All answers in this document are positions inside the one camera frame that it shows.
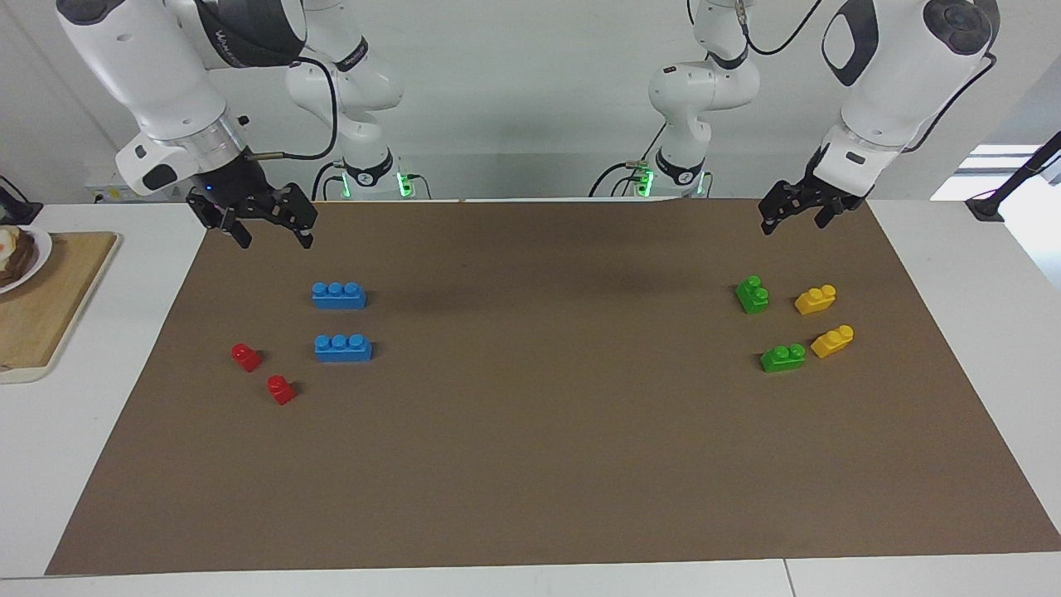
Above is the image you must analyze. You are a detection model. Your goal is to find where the green two-stud block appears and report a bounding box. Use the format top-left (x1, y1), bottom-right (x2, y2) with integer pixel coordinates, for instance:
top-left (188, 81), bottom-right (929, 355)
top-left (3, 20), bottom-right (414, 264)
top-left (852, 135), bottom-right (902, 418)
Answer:
top-left (760, 343), bottom-right (807, 373)
top-left (735, 276), bottom-right (770, 315)

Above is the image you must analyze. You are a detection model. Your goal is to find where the blue three-stud block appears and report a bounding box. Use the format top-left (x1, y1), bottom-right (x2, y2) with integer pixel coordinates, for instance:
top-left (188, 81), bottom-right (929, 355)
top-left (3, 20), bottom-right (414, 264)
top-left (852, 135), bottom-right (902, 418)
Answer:
top-left (314, 334), bottom-right (373, 363)
top-left (312, 282), bottom-right (367, 310)

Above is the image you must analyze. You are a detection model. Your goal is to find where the yellow two-stud block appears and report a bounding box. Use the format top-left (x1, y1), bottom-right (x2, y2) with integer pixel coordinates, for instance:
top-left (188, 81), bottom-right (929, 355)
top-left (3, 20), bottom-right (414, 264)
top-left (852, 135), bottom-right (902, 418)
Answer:
top-left (811, 324), bottom-right (855, 359)
top-left (794, 284), bottom-right (837, 316)

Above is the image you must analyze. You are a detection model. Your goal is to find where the white power strip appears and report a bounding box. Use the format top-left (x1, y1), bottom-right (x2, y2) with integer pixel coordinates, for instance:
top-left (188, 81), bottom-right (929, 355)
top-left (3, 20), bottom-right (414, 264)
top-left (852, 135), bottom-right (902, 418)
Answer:
top-left (87, 170), bottom-right (196, 205)

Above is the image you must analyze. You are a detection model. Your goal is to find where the white plate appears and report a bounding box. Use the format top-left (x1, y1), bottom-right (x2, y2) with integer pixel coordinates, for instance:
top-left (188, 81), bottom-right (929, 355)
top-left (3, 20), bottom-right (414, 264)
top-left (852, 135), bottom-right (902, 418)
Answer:
top-left (0, 226), bottom-right (53, 295)

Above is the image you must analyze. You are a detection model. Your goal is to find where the wooden cutting board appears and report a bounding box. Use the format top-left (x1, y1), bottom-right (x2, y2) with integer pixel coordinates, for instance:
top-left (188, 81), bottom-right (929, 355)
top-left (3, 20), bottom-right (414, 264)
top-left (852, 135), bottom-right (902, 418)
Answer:
top-left (0, 231), bottom-right (123, 384)

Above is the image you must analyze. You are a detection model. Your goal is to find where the black clamp device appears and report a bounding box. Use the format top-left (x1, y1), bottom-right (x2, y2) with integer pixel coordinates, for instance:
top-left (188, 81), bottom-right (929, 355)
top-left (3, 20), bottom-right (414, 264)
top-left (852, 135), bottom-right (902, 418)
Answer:
top-left (0, 176), bottom-right (44, 226)

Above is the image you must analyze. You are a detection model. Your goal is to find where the toast with egg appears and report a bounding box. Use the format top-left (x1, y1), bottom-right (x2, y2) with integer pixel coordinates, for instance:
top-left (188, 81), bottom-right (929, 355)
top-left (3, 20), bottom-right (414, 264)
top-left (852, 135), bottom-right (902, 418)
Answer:
top-left (0, 228), bottom-right (36, 289)

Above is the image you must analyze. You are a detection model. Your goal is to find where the brown paper mat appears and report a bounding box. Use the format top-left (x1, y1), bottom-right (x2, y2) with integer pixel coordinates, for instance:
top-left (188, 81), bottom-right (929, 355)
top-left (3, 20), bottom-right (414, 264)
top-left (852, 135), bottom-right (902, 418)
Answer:
top-left (46, 199), bottom-right (1061, 575)

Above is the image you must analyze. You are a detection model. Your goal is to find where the black right base cable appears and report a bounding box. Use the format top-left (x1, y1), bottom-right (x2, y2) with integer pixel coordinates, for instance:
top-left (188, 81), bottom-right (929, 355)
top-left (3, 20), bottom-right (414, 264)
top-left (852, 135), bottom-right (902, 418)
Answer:
top-left (312, 162), bottom-right (345, 201)

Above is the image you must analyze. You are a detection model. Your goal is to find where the black base cable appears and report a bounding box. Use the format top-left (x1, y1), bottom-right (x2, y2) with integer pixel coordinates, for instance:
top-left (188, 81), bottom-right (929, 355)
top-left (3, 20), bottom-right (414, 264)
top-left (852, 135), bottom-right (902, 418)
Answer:
top-left (589, 123), bottom-right (668, 198)
top-left (312, 162), bottom-right (345, 201)

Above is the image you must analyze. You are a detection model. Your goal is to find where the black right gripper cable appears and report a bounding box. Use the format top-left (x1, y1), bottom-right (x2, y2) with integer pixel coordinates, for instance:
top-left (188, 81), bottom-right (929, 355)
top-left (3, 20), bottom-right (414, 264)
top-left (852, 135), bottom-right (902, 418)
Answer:
top-left (249, 56), bottom-right (339, 161)

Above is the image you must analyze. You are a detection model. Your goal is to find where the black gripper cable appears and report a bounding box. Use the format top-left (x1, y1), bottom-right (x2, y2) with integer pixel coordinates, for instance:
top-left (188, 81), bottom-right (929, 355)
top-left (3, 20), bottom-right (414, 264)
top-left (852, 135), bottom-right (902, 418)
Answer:
top-left (249, 56), bottom-right (339, 161)
top-left (904, 50), bottom-right (996, 154)

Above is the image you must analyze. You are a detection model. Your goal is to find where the black left base cable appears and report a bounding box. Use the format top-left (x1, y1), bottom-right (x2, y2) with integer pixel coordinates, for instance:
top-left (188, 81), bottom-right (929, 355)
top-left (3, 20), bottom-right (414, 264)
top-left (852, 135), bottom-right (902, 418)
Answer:
top-left (589, 123), bottom-right (668, 198)

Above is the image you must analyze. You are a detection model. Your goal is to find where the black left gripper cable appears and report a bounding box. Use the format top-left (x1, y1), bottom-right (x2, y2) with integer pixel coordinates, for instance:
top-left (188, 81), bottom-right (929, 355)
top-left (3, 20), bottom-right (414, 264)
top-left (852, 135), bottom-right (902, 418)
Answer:
top-left (904, 50), bottom-right (996, 154)

